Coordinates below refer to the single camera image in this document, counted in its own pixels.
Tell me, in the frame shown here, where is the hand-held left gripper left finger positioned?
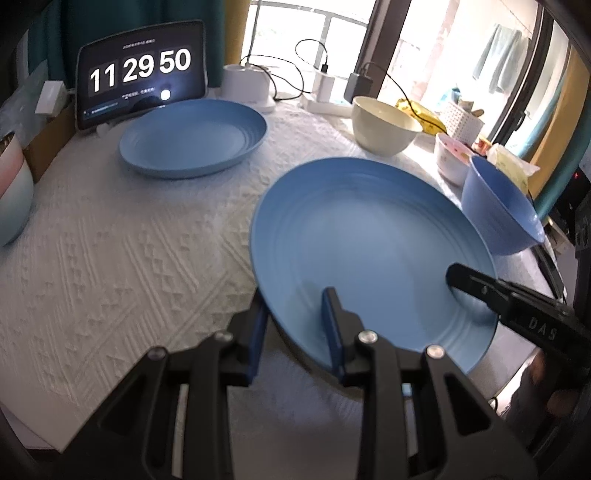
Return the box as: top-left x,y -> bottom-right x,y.
60,288 -> 271,480

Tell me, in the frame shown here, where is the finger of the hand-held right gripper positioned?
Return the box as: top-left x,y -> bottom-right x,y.
445,262 -> 513,319

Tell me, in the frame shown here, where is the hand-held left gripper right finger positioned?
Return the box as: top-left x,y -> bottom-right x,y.
321,286 -> 541,480

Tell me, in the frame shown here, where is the blue bowl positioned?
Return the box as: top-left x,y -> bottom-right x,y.
462,155 -> 546,256

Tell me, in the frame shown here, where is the blue ribbed plate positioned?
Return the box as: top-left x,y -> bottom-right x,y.
249,157 -> 499,377
119,98 -> 269,180

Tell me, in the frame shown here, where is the cream bowl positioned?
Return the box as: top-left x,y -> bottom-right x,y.
352,96 -> 423,156

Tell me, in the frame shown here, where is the person's right hand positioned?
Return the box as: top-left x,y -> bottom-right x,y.
529,353 -> 575,416

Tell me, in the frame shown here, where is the pale yellow tissue pack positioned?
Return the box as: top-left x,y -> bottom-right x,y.
487,143 -> 540,197

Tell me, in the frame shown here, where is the pink strawberry bowl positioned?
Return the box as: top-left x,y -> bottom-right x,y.
434,133 -> 476,186

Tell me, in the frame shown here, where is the white perforated basket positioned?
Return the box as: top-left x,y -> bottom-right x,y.
441,99 -> 485,146

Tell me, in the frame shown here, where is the yellow packet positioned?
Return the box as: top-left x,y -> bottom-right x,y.
396,98 -> 448,134

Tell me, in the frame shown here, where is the yellow curtain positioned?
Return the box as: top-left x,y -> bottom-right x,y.
526,46 -> 583,222

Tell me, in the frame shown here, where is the white power strip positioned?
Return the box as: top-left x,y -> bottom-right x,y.
300,95 -> 355,117

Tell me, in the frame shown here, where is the black charger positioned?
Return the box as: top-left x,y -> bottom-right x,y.
344,72 -> 375,103

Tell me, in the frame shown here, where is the hanging light blue towel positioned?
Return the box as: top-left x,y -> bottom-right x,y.
472,23 -> 527,93

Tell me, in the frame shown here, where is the white charger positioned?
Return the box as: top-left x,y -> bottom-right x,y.
315,65 -> 334,102

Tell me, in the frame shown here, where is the white charging holder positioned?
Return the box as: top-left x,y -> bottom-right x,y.
223,64 -> 276,114

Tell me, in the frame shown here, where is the pink and teal bowl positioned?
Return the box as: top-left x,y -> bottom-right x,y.
0,130 -> 35,247

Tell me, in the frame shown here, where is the cardboard box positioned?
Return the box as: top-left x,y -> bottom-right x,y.
23,99 -> 77,183

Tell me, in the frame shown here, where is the tablet with clock display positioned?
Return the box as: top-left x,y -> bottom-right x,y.
75,19 -> 207,131

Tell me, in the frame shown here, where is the small white box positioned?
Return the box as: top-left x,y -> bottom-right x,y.
36,80 -> 68,116

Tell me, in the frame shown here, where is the teal curtain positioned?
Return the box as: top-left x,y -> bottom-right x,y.
28,0 -> 252,88

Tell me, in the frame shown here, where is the black cable of white holder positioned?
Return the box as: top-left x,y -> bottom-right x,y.
240,55 -> 302,101

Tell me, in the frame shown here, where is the black cable of white charger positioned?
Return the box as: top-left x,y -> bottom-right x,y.
294,39 -> 331,72

